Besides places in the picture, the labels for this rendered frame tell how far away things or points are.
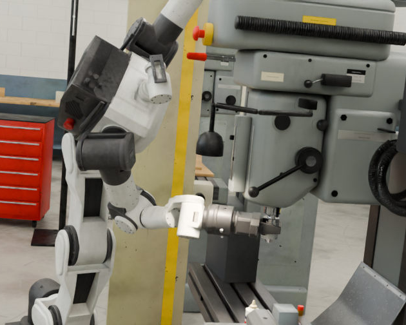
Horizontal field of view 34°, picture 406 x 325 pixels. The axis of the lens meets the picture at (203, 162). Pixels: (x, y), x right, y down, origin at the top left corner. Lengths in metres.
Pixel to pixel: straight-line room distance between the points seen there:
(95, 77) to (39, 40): 8.84
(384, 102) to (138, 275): 2.18
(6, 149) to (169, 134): 3.03
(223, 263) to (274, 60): 0.87
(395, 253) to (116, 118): 0.90
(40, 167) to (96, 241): 4.01
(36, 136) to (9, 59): 4.64
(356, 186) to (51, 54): 9.20
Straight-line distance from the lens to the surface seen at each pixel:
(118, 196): 2.02
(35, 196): 6.40
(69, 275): 2.38
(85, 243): 2.34
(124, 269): 3.70
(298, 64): 1.76
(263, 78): 1.73
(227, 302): 2.18
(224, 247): 2.33
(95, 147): 1.90
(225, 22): 1.72
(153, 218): 2.04
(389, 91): 1.87
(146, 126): 1.97
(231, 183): 1.85
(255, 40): 1.71
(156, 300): 3.78
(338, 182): 1.83
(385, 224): 2.10
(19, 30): 10.83
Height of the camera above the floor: 1.69
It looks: 9 degrees down
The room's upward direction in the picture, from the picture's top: 5 degrees clockwise
